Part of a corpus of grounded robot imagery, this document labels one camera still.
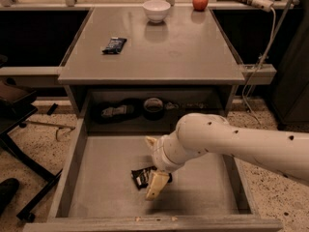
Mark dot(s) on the blue snack bar wrapper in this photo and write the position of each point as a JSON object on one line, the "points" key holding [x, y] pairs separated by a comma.
{"points": [[115, 46]]}

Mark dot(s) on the black shoe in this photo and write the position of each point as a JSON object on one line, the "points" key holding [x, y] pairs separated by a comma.
{"points": [[8, 189]]}

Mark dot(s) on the dark cloth bundle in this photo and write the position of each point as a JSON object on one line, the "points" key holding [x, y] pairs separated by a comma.
{"points": [[116, 112]]}

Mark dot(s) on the grey open drawer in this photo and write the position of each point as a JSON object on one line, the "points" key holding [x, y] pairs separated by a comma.
{"points": [[97, 194]]}

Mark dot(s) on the tape roll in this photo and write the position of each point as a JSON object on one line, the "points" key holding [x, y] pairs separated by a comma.
{"points": [[153, 109]]}

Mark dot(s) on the white ceramic bowl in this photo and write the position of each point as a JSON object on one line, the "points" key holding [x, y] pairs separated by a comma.
{"points": [[156, 10]]}

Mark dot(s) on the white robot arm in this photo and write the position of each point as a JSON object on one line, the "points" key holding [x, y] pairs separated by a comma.
{"points": [[283, 152]]}

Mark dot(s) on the grey counter cabinet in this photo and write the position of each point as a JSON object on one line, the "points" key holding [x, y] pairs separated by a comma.
{"points": [[186, 49]]}

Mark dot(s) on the chocolate rxbar dark wrapper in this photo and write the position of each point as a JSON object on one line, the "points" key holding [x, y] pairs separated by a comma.
{"points": [[141, 176]]}

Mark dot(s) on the red apple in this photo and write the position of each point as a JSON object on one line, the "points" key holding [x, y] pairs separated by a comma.
{"points": [[199, 5]]}

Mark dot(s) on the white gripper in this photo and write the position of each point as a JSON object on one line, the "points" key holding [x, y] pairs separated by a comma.
{"points": [[161, 156]]}

